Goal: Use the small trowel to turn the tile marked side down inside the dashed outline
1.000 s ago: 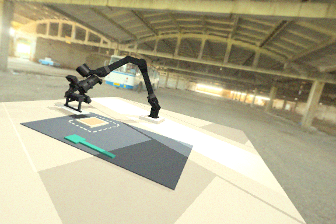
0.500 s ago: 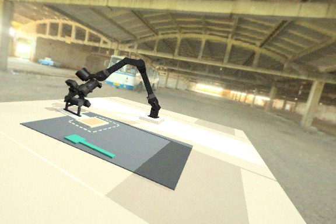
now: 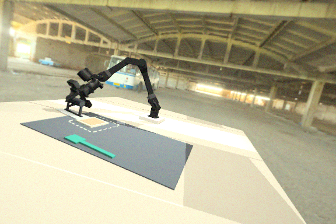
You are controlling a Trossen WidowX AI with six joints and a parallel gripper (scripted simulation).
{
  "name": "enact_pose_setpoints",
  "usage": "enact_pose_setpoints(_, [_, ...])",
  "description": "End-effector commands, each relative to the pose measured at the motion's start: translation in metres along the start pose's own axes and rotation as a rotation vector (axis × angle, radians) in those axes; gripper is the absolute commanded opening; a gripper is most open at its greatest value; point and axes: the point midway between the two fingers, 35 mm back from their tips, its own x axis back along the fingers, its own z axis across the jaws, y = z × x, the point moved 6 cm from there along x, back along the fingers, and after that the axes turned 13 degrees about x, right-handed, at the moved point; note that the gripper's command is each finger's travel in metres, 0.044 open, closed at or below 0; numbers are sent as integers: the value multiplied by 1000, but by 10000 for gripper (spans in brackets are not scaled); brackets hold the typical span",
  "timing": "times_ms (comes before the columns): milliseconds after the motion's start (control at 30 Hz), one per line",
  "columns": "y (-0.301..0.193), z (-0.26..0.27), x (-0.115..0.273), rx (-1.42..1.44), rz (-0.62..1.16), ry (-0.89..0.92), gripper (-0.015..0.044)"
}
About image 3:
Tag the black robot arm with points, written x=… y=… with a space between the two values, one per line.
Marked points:
x=86 y=75

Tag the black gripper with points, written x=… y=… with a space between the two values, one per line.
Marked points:
x=84 y=91

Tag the turquoise flat trowel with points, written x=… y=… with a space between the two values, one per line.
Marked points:
x=77 y=139

